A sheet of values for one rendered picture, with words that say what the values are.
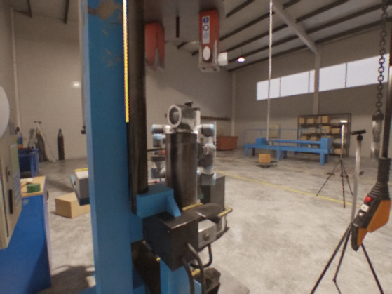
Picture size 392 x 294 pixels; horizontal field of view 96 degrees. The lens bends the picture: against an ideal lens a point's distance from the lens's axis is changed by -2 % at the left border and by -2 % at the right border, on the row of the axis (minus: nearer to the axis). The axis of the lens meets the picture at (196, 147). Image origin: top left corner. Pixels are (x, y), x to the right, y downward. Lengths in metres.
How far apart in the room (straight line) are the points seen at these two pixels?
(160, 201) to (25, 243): 1.59
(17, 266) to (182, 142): 1.87
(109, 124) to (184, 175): 0.52
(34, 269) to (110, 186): 1.56
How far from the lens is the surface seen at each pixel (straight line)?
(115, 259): 1.18
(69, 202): 3.85
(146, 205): 0.93
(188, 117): 1.18
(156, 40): 1.38
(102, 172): 0.99
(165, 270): 1.02
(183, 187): 1.18
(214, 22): 1.27
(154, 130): 2.41
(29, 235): 2.30
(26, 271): 2.45
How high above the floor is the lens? 1.48
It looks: 5 degrees down
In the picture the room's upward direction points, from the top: straight up
